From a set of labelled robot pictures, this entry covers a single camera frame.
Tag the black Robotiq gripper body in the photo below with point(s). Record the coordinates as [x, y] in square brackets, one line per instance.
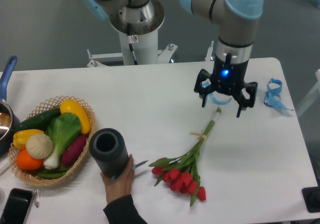
[228, 78]

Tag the red tulip bouquet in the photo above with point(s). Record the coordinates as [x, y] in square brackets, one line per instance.
[182, 172]

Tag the dark grey ribbed vase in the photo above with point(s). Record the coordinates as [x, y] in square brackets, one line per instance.
[107, 147]

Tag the dark sleeved forearm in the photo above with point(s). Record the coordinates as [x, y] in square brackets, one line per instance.
[123, 210]

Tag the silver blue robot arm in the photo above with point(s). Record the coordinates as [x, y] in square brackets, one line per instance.
[238, 22]

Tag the person's hand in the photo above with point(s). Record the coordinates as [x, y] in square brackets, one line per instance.
[121, 186]

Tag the blue ribbon strip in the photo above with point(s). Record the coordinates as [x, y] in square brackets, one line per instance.
[221, 100]

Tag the knotted blue ribbon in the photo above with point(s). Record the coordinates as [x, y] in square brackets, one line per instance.
[272, 97]

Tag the blue pen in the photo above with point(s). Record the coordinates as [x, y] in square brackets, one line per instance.
[139, 164]

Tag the black device at table edge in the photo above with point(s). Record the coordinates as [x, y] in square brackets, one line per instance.
[311, 198]

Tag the green bok choy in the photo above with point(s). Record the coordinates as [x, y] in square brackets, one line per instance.
[62, 130]

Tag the woven wicker basket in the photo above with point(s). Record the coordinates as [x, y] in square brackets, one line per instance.
[48, 104]

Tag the purple sweet potato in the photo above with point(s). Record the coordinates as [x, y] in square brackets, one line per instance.
[72, 153]

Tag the green cucumber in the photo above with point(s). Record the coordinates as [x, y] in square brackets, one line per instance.
[39, 121]

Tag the green pea pods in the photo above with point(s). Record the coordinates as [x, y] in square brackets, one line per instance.
[52, 174]

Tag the yellow bell pepper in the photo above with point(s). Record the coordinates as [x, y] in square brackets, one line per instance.
[20, 138]

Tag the orange fruit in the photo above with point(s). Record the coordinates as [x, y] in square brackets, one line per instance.
[27, 162]

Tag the black smartphone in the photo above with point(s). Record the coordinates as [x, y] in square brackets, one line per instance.
[17, 206]

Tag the white frame at right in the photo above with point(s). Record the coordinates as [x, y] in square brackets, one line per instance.
[311, 96]

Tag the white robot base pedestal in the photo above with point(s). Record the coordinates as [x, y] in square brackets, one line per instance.
[138, 35]

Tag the blue handled saucepan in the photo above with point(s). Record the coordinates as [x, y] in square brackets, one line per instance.
[9, 121]

